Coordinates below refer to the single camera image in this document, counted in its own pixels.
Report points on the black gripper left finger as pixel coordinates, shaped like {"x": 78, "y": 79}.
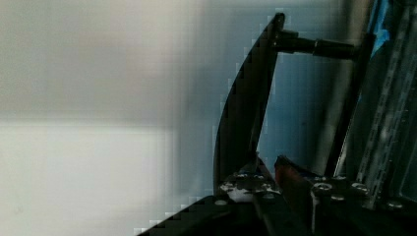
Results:
{"x": 252, "y": 178}

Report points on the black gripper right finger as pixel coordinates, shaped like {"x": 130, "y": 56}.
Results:
{"x": 335, "y": 206}

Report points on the silver black toaster oven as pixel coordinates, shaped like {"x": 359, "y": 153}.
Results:
{"x": 306, "y": 94}

